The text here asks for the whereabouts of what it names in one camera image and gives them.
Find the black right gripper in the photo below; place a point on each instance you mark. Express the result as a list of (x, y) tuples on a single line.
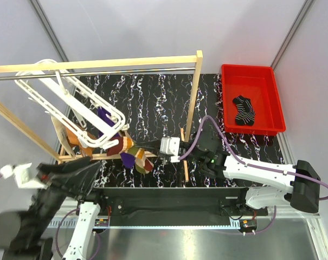
[(154, 143)]

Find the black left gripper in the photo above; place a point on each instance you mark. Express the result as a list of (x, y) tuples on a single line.
[(76, 177)]

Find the beige argyle sock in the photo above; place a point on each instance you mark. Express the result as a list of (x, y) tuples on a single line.
[(142, 163)]

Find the purple sock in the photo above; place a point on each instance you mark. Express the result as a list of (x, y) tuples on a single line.
[(127, 159)]

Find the brown orange striped sock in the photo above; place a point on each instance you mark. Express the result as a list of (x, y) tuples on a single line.
[(125, 145)]

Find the white plastic clip hanger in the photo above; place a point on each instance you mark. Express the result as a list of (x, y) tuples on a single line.
[(92, 131)]

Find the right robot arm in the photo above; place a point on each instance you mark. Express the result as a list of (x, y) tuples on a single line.
[(279, 184)]

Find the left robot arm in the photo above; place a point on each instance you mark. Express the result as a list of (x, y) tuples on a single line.
[(21, 231)]

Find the black marble pattern mat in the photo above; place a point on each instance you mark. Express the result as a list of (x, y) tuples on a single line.
[(156, 106)]

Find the black striped sock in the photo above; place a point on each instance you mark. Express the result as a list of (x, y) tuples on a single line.
[(245, 111)]

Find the red plastic bin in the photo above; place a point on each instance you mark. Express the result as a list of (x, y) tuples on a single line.
[(257, 86)]

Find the metal hanging rod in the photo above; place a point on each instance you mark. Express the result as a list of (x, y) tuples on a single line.
[(129, 71)]

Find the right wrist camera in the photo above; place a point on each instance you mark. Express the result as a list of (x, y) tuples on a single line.
[(169, 149)]

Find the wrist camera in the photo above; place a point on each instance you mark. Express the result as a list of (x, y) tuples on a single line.
[(25, 176), (169, 149)]

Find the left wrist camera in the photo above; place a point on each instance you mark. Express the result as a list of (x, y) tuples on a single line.
[(25, 176)]

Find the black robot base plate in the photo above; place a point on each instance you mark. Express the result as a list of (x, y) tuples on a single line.
[(178, 207)]

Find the wooden clothes rack frame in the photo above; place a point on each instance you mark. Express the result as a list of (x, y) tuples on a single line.
[(103, 65)]

